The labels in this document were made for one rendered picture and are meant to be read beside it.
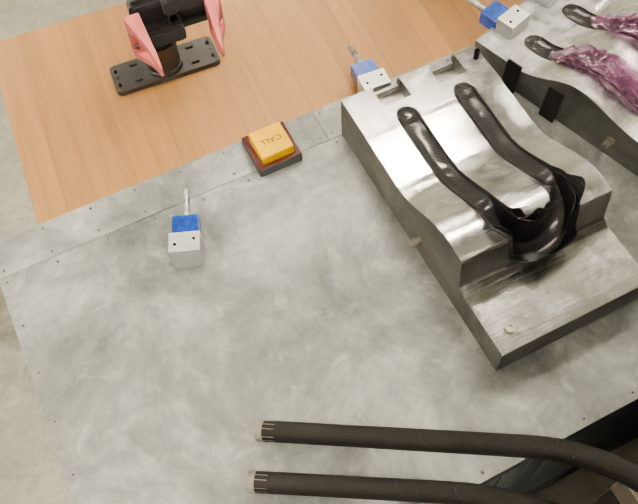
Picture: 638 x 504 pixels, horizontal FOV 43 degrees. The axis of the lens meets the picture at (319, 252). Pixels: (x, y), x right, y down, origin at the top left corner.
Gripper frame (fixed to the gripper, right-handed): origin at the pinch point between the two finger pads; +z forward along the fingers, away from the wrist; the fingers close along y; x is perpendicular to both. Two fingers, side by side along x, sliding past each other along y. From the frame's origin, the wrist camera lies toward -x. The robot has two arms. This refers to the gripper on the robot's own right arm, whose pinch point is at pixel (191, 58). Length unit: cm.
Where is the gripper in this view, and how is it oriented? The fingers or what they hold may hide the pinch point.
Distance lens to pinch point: 102.6
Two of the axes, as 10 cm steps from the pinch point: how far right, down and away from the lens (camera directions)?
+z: 3.8, 8.1, -4.5
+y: 9.2, -3.5, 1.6
